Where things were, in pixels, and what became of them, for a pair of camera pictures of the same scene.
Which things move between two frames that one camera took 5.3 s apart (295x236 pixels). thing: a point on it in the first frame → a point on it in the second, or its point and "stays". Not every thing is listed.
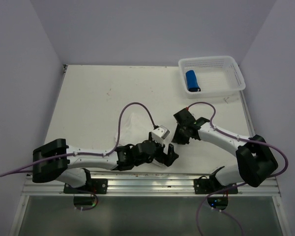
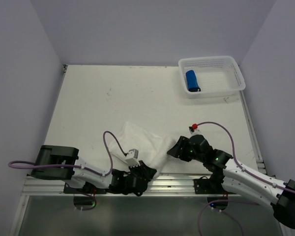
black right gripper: (178, 139) → (176, 151)
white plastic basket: (216, 75) stays
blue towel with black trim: (192, 83) stays
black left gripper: (168, 158) → (147, 172)
